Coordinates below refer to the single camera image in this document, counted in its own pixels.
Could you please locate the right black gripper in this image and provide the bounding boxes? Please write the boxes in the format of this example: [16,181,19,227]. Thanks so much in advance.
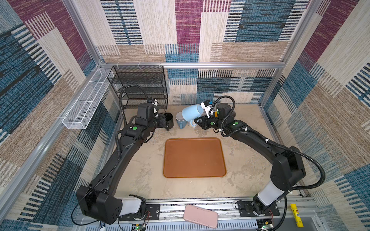
[194,114,225,130]

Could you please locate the black mug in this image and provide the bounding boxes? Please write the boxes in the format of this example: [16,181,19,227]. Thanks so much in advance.
[165,113,174,131]

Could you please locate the light blue mug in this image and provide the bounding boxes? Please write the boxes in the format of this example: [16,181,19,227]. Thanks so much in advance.
[182,105,204,122]

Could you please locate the blue patterned mug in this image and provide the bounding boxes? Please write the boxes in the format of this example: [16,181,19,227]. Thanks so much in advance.
[175,112,188,130]

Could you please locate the white faceted mug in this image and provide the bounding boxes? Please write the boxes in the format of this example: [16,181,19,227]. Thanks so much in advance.
[189,120,198,128]

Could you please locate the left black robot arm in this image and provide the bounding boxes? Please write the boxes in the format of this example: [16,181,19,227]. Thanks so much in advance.
[76,85,166,225]

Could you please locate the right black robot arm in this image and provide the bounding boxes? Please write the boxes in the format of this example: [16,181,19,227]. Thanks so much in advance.
[193,97,326,216]

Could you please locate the brown serving tray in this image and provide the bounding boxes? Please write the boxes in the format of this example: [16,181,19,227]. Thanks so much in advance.
[163,137,226,178]

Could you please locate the black mesh shelf rack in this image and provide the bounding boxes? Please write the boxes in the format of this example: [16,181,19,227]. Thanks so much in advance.
[108,65,168,109]

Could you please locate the pink pouch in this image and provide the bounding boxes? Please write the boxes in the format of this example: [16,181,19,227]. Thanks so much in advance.
[183,205,218,229]

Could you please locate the white wire wall basket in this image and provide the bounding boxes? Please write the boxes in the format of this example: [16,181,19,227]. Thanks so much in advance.
[62,68,110,130]

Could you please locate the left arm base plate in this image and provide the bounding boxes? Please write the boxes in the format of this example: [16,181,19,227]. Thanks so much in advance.
[119,204,160,221]

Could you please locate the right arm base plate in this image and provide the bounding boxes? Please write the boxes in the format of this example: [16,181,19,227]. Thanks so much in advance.
[235,200,280,217]

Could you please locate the yellow marker right rail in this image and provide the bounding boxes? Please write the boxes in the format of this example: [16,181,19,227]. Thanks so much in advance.
[290,204,304,228]

